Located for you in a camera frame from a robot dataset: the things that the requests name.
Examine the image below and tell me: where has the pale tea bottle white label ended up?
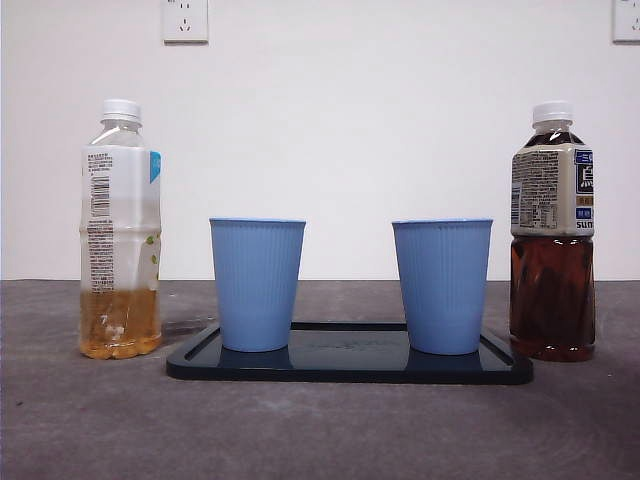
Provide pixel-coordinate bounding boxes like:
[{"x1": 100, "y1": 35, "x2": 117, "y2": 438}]
[{"x1": 78, "y1": 98, "x2": 164, "y2": 360}]

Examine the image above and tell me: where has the dark tea bottle cream label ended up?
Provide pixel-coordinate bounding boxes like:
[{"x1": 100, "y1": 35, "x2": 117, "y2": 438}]
[{"x1": 508, "y1": 99, "x2": 598, "y2": 363}]

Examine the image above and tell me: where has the blue ribbed plastic cup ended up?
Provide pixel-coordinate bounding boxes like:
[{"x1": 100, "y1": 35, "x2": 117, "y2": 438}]
[
  {"x1": 208, "y1": 216, "x2": 308, "y2": 353},
  {"x1": 391, "y1": 217, "x2": 496, "y2": 356}
]

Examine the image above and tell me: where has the dark rectangular tray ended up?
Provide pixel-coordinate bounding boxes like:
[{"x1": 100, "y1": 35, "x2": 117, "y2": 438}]
[{"x1": 165, "y1": 321, "x2": 535, "y2": 385}]

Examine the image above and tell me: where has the white wall socket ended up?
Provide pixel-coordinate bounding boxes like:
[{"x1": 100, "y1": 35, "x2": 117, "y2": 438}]
[
  {"x1": 162, "y1": 0, "x2": 210, "y2": 44},
  {"x1": 612, "y1": 0, "x2": 640, "y2": 43}
]

